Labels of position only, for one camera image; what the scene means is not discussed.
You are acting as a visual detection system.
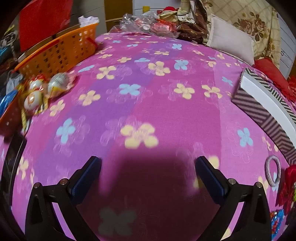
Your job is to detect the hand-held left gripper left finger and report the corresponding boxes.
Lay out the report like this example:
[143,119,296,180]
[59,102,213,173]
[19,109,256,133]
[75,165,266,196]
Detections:
[25,156,102,241]

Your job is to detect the large orange plastic basket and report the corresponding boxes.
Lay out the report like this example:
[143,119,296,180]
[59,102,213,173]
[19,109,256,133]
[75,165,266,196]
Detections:
[14,23,97,77]

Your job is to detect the red bow hair clip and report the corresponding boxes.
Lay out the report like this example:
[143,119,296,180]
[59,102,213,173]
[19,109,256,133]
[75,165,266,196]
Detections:
[275,166,296,214]

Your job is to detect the red paper bag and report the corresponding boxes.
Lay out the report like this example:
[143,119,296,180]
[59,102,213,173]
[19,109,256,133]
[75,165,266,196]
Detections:
[18,0,72,52]

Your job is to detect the red cushion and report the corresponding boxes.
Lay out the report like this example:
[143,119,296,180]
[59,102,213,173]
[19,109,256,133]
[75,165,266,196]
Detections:
[253,58,294,102]

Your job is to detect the clear plastic bags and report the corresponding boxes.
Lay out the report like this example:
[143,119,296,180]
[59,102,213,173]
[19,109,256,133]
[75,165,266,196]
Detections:
[119,13,179,39]

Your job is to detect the brown patterned cloth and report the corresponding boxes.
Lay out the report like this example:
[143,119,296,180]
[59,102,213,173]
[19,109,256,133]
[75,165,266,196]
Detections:
[176,0,211,43]

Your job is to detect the beige floral quilt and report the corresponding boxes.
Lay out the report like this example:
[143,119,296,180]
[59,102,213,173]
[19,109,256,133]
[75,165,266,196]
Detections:
[208,0,281,67]

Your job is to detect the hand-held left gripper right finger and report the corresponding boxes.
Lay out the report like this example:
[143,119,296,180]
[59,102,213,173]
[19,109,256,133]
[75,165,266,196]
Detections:
[195,156,271,241]

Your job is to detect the grey braided hair tie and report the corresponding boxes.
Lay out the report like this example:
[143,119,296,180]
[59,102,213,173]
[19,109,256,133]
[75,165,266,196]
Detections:
[265,155,281,188]

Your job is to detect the blue foil packet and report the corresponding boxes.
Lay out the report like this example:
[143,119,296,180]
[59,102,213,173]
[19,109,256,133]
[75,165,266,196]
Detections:
[0,89,19,112]

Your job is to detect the white round ornament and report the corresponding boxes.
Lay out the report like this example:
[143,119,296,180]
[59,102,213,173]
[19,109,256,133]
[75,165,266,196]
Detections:
[30,76,48,91]
[47,72,70,93]
[24,90,43,112]

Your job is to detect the white cabinet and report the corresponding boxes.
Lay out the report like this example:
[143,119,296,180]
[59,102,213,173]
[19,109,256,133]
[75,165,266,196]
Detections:
[133,0,185,14]

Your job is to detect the white tissue paper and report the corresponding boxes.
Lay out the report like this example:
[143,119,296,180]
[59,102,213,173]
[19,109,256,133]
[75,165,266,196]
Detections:
[78,15,100,26]

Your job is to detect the beige pillow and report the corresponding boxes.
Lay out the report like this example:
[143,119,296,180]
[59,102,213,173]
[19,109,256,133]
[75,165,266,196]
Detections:
[206,16,255,61]

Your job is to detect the blue bead bracelet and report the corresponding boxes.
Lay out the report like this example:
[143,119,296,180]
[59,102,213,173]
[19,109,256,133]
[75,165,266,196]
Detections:
[270,209,285,235]

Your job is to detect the small orange plastic basket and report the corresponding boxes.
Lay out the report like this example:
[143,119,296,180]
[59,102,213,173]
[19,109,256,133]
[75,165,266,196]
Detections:
[0,100,23,137]

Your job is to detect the striped cardboard box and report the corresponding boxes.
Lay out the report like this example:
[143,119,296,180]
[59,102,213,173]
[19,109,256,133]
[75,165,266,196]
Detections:
[232,68,296,164]

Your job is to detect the pink floral bedsheet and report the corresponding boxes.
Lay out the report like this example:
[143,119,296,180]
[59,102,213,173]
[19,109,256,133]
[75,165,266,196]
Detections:
[0,31,296,241]

